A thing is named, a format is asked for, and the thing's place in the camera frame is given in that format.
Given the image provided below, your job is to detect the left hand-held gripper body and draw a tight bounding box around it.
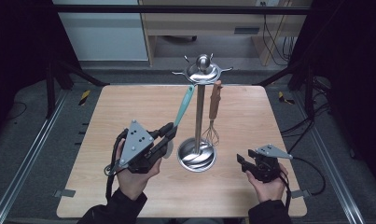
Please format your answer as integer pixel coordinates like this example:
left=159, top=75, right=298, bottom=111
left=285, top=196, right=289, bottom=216
left=114, top=119, right=165, bottom=175

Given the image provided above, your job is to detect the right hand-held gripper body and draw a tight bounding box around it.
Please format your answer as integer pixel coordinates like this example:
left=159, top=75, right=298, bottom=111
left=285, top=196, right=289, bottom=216
left=252, top=143, right=294, bottom=184

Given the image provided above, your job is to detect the teal handled white spatula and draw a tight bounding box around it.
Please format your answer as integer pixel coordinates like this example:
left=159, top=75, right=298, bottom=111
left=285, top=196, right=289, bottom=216
left=163, top=84, right=196, bottom=161

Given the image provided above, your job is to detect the stainless steel utensil stand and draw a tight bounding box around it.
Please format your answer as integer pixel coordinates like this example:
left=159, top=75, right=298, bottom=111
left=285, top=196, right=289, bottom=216
left=171, top=53, right=234, bottom=173

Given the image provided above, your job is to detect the wooden handled wire whisk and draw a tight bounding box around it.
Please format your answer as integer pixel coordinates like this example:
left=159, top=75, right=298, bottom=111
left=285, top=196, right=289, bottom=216
left=202, top=79, right=224, bottom=147

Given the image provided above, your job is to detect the person's right hand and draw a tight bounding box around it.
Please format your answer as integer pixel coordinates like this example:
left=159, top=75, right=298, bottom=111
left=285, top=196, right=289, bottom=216
left=244, top=162, right=290, bottom=203

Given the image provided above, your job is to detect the person's left hand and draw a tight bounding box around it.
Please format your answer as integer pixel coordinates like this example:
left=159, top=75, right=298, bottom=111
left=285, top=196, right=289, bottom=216
left=115, top=138, right=162, bottom=201

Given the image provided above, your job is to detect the yellow and black tape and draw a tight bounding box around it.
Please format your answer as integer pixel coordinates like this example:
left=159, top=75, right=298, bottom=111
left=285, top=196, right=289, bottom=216
left=277, top=91, right=296, bottom=105

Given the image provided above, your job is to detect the white cabinet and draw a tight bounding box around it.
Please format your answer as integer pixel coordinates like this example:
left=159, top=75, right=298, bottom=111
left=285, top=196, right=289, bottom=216
left=52, top=0, right=149, bottom=62

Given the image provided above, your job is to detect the light wooden desk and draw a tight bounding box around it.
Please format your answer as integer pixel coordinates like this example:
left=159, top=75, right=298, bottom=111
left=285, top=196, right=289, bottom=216
left=138, top=0, right=314, bottom=67

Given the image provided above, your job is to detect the black curtain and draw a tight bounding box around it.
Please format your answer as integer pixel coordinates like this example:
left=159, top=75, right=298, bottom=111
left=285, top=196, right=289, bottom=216
left=0, top=0, right=81, bottom=141
left=296, top=0, right=376, bottom=188

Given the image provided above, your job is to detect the short black right gripper cable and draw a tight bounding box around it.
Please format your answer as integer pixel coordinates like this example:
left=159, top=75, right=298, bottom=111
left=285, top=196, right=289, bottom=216
left=280, top=169, right=294, bottom=217

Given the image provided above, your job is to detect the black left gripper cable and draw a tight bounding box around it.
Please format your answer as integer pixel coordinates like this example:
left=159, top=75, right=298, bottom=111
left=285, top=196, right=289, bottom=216
left=103, top=128, right=129, bottom=201

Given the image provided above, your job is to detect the black floor cable bundle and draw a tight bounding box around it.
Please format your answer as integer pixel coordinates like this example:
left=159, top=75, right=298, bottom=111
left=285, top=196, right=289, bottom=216
left=280, top=101, right=333, bottom=153

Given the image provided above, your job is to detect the long looping black gripper cable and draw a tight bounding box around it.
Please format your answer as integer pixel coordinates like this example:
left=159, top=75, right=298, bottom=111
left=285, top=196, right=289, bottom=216
left=280, top=156, right=327, bottom=197

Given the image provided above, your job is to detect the aluminium floor rail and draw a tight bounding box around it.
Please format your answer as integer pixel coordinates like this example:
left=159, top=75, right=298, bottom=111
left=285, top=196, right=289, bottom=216
left=292, top=91, right=367, bottom=224
left=0, top=90, right=68, bottom=224

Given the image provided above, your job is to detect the yellow-handled tool left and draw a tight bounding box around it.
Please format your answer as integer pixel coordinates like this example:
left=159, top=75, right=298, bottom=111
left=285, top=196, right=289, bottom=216
left=78, top=90, right=91, bottom=106

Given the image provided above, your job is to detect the black metal frame strut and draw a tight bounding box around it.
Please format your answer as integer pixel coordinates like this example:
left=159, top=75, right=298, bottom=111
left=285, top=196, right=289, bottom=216
left=45, top=59, right=110, bottom=119
left=252, top=60, right=317, bottom=120

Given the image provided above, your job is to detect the hanging black cable bundle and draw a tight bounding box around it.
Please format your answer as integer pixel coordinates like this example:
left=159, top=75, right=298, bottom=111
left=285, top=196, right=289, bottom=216
left=261, top=1, right=297, bottom=66

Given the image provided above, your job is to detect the thin black floor cable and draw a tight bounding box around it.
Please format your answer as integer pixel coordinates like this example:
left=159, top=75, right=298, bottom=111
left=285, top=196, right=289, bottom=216
left=5, top=101, right=28, bottom=120

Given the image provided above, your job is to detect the black horizontal frame bar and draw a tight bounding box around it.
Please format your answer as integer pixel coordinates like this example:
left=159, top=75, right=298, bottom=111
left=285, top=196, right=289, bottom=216
left=51, top=4, right=313, bottom=16

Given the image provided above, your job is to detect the grey desk handle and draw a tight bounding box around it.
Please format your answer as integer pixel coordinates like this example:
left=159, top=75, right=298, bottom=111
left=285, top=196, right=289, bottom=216
left=233, top=27, right=260, bottom=35

